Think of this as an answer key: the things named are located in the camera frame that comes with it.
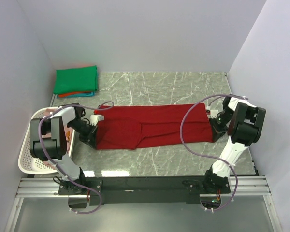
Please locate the red t shirt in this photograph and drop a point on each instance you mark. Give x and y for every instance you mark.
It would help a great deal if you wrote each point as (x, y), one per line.
(132, 127)

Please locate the teal folded t shirt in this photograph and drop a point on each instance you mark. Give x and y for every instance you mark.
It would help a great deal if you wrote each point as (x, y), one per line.
(81, 94)

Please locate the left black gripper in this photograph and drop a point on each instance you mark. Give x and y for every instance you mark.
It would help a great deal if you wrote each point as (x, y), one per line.
(90, 138)

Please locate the pink t shirt in basket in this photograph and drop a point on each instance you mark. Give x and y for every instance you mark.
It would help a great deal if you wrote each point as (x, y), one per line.
(68, 135)

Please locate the green folded t shirt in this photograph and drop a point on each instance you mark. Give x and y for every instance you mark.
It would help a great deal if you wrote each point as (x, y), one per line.
(82, 79)

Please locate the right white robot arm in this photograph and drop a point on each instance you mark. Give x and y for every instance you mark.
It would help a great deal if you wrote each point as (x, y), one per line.
(242, 122)

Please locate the orange folded t shirt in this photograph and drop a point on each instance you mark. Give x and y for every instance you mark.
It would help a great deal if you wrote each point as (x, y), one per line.
(64, 95)

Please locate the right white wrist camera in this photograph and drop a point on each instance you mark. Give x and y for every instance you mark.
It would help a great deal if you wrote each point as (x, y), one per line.
(212, 113)

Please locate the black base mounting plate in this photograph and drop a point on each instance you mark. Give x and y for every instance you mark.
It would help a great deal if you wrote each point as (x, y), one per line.
(156, 189)

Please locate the aluminium rail frame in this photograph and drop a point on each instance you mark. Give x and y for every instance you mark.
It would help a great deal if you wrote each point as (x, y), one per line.
(46, 188)

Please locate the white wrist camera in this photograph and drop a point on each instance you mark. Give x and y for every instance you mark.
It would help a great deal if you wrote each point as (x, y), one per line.
(94, 119)
(212, 113)

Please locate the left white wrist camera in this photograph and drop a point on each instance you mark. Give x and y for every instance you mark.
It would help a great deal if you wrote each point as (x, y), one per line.
(94, 119)

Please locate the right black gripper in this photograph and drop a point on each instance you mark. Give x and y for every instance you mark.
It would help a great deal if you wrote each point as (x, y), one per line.
(217, 132)

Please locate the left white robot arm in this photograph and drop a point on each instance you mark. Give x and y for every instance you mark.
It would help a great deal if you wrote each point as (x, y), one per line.
(48, 143)

